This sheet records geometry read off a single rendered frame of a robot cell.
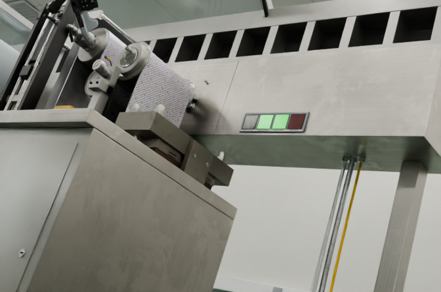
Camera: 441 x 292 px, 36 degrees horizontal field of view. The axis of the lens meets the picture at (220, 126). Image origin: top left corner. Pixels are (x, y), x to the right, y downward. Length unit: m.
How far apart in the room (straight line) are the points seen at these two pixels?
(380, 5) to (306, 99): 0.38
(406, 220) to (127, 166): 0.80
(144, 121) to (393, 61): 0.75
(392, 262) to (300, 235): 2.89
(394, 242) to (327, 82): 0.53
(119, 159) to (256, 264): 3.26
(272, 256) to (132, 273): 3.11
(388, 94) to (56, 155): 0.94
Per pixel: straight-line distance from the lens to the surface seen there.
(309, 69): 2.21
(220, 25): 2.60
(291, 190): 5.03
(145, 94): 2.20
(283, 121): 2.14
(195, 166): 2.05
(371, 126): 1.99
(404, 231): 1.99
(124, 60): 2.25
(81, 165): 1.70
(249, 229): 5.10
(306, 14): 2.37
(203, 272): 2.06
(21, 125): 1.95
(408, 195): 2.03
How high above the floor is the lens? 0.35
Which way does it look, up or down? 21 degrees up
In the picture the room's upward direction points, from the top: 19 degrees clockwise
